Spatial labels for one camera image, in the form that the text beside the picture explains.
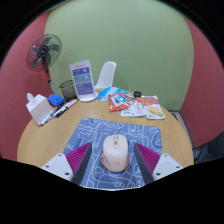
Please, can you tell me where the dark mesh bin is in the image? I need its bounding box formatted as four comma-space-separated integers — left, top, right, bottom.
59, 79, 78, 103

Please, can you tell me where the red and yellow snack packet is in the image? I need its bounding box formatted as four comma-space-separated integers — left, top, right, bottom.
141, 95, 166, 121

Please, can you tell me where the red-capped whiteboard marker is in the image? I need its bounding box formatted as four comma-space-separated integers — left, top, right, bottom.
39, 106, 59, 127

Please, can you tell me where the black whiteboard marker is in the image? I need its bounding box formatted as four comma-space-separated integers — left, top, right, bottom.
53, 98, 78, 119

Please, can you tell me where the blue and white leaflet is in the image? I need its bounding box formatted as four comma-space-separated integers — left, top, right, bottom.
97, 86, 129, 102

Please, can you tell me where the orange snack packet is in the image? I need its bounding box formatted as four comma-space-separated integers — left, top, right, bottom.
107, 92, 131, 113

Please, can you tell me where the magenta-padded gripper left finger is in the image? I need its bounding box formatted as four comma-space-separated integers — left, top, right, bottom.
40, 141, 93, 187

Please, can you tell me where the blue patterned mouse pad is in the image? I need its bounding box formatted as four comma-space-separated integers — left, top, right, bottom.
62, 116, 164, 190

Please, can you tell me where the cream white computer mouse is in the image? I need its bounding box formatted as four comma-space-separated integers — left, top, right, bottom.
100, 134, 131, 173

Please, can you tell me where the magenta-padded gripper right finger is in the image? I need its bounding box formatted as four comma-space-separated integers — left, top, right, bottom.
133, 142, 184, 186

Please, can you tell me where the white and red snack packet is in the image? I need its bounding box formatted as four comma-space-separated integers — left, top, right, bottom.
120, 97, 147, 118

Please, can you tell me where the white tissue box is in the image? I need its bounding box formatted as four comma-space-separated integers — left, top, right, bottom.
25, 92, 53, 126

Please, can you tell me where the dark standing fan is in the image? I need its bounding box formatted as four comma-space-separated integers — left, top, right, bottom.
26, 33, 63, 94

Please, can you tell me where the white and blue table sign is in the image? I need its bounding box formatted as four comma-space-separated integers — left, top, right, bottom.
69, 59, 99, 102

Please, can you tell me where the blue whiteboard eraser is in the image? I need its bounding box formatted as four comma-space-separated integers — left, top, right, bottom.
46, 93, 66, 108

